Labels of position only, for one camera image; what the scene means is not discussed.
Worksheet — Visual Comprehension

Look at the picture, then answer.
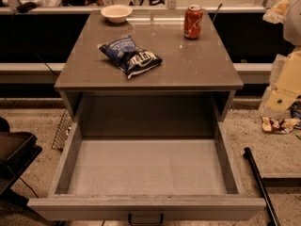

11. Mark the blue snack packet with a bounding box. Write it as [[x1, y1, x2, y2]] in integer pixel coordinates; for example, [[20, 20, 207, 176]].
[[291, 103, 301, 120]]

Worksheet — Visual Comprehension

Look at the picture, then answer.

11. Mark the grey drawer cabinet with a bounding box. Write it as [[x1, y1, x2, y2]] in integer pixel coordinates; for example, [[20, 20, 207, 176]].
[[55, 9, 243, 117]]

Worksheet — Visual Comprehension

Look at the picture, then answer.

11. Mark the brown snack wrapper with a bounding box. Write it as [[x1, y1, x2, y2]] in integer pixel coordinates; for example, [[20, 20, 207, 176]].
[[261, 117, 300, 134]]

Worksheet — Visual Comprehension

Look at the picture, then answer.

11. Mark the black tray stand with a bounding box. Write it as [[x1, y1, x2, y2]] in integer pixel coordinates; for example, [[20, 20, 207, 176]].
[[0, 118, 42, 208]]

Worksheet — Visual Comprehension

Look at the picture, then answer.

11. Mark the grey top drawer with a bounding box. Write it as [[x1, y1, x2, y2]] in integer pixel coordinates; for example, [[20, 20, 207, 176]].
[[27, 92, 267, 222]]

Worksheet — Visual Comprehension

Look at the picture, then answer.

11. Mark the wire mesh basket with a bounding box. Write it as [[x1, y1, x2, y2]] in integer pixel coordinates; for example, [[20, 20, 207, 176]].
[[52, 110, 72, 153]]

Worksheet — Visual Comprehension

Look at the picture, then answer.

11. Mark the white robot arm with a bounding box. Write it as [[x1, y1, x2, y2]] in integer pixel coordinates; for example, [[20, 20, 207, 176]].
[[260, 0, 301, 115]]

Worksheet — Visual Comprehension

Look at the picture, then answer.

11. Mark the white bowl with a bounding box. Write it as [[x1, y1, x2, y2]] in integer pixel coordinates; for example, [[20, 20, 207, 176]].
[[101, 5, 133, 24]]

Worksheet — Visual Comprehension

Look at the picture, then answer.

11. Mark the black drawer handle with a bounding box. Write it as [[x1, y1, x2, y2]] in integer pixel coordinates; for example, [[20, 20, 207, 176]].
[[127, 214, 165, 226]]

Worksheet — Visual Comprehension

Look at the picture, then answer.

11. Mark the blue kettle chips bag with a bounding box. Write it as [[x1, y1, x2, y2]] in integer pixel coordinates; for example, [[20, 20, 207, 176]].
[[98, 35, 163, 79]]

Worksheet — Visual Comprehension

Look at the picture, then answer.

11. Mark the orange soda can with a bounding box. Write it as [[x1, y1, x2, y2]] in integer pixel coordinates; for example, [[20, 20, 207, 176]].
[[184, 5, 203, 40]]

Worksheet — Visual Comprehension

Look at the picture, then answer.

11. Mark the black pole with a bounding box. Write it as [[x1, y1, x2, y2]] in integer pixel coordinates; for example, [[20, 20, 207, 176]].
[[244, 147, 280, 226]]

